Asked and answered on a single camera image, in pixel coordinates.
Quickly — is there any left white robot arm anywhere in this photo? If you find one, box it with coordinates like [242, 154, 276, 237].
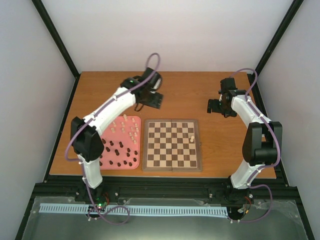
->
[65, 67, 163, 202]

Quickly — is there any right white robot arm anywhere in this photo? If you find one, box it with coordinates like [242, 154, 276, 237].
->
[207, 77, 283, 203]

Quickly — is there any tall white chess piece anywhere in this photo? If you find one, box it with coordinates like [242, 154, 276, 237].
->
[123, 114, 128, 122]

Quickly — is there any wooden chess board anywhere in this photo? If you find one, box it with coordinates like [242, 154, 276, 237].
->
[142, 119, 202, 172]

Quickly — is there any pink plastic tray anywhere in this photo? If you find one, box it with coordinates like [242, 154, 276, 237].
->
[99, 115, 141, 170]

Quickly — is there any transparent plastic sheet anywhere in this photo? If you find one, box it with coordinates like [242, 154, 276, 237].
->
[22, 197, 307, 240]

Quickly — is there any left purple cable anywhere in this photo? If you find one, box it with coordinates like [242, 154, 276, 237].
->
[64, 52, 161, 225]

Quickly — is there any black aluminium frame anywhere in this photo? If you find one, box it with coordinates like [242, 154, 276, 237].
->
[15, 0, 315, 240]

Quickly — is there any light blue cable duct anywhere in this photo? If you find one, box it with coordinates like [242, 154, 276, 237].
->
[38, 203, 228, 218]

